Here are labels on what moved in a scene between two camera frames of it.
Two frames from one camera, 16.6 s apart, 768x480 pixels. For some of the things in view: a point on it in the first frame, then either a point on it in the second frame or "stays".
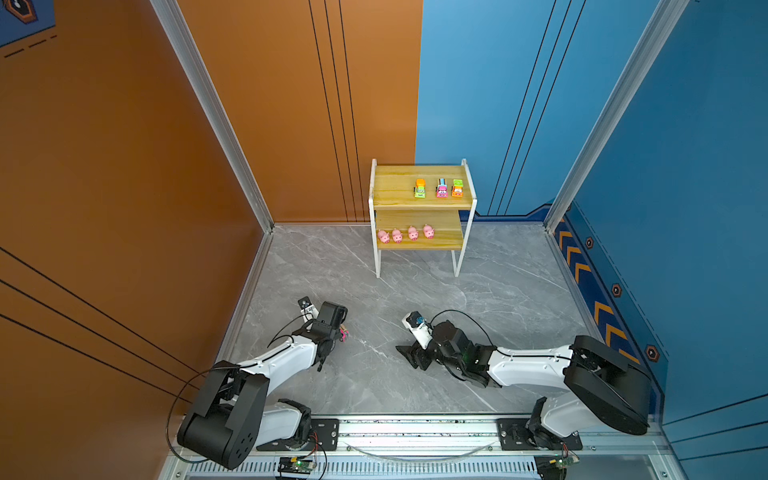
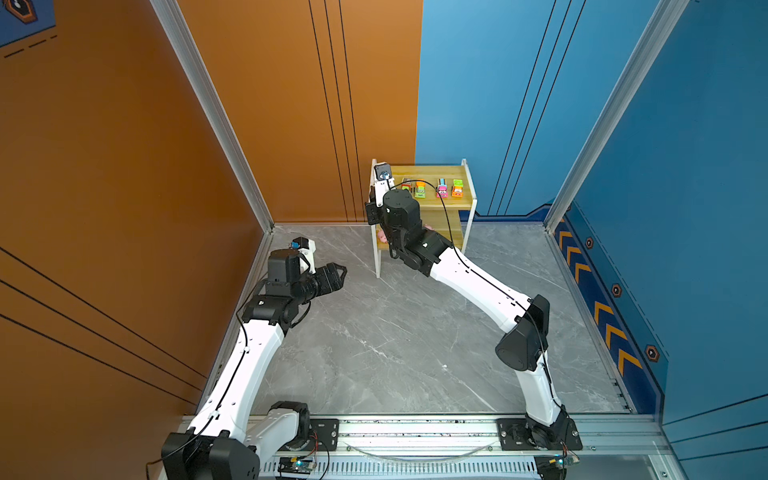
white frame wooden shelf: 422,207 stays
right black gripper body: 432,353 to 375,214
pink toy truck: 442,188 stays
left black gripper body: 332,341 to 318,284
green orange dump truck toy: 457,190 stays
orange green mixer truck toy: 420,188 stays
